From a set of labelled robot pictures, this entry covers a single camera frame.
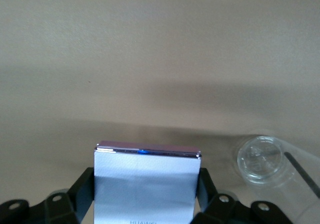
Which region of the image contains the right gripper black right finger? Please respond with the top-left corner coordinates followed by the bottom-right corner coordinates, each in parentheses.
top-left (192, 167), bottom-right (294, 224)

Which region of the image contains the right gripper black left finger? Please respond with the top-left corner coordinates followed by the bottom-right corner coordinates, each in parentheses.
top-left (0, 167), bottom-right (96, 224)

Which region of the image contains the lilac phone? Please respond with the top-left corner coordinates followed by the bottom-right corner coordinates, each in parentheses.
top-left (93, 140), bottom-right (202, 224)

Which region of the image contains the clear plastic cup with lid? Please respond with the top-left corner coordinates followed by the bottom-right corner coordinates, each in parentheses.
top-left (232, 133), bottom-right (320, 209)

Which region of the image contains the black straw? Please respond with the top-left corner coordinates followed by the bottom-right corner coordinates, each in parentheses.
top-left (283, 151), bottom-right (320, 199)

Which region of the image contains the brown table cover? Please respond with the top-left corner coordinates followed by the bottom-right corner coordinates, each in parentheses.
top-left (0, 0), bottom-right (320, 224)

